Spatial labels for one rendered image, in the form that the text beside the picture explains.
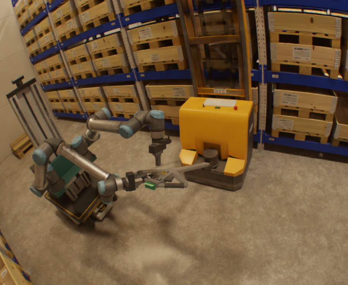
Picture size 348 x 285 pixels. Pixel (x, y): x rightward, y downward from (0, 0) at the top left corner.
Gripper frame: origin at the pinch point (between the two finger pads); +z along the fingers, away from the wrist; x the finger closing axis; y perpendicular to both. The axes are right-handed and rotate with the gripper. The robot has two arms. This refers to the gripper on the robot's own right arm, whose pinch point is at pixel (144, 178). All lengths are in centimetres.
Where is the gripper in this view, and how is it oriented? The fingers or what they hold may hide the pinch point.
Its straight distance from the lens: 146.1
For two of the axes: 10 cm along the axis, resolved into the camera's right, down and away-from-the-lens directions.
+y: -5.0, -2.5, 8.3
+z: 8.7, -1.4, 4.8
